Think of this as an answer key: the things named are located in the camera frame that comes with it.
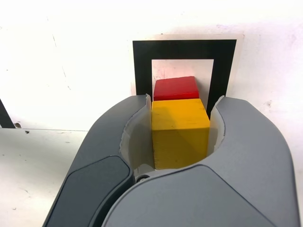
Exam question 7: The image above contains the red cube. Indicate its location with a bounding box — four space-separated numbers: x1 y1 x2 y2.
153 76 200 102

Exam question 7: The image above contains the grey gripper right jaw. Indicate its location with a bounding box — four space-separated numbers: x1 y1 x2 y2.
91 95 300 227

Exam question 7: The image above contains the yellow cube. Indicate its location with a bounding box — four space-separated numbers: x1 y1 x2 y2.
151 98 212 171

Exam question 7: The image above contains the black tape square outline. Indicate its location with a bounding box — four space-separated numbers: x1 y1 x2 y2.
132 39 238 113

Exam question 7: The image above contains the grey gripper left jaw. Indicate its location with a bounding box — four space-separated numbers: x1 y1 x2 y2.
44 94 156 227

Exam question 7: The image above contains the black tape strip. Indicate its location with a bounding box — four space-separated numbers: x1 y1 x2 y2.
0 98 16 129

